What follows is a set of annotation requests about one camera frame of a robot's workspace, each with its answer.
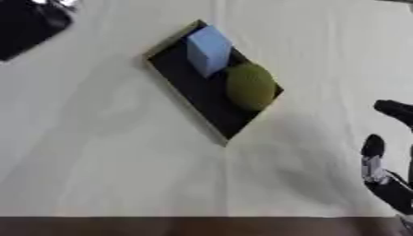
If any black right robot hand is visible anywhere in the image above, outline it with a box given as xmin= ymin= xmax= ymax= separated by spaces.
xmin=360 ymin=99 xmax=413 ymax=216

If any tan cardboard box black inside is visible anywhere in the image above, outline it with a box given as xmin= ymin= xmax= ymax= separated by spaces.
xmin=143 ymin=18 xmax=286 ymax=148

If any olive green round ball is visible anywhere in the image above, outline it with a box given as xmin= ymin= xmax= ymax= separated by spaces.
xmin=224 ymin=63 xmax=277 ymax=112

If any light blue rectangular block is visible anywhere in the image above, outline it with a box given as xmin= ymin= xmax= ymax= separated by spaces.
xmin=185 ymin=24 xmax=234 ymax=79

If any black object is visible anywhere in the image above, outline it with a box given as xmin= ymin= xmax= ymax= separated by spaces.
xmin=0 ymin=0 xmax=79 ymax=62

